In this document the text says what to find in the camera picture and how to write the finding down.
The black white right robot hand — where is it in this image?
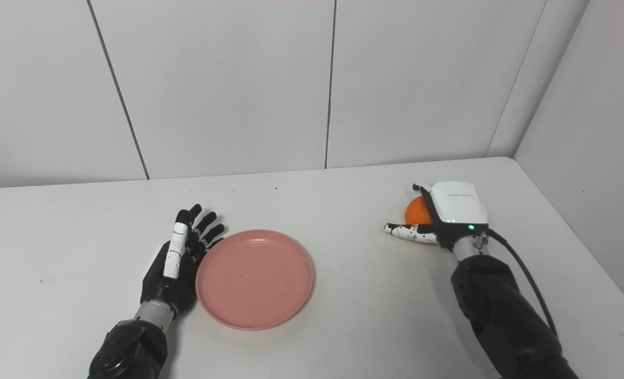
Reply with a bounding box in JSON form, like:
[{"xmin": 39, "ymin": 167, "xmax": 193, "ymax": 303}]
[{"xmin": 384, "ymin": 181, "xmax": 489, "ymax": 249}]

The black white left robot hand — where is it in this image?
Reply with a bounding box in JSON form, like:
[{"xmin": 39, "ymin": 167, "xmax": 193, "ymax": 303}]
[{"xmin": 141, "ymin": 204, "xmax": 225, "ymax": 316}]

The orange fruit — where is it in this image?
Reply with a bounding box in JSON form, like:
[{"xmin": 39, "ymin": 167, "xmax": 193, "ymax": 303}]
[{"xmin": 404, "ymin": 196, "xmax": 433, "ymax": 226}]

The pink round plate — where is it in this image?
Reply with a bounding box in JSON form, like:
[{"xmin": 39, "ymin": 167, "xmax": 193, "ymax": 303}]
[{"xmin": 196, "ymin": 230, "xmax": 315, "ymax": 331}]

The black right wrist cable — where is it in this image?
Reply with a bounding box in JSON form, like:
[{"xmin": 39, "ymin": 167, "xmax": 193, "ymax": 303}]
[{"xmin": 483, "ymin": 229, "xmax": 558, "ymax": 337}]

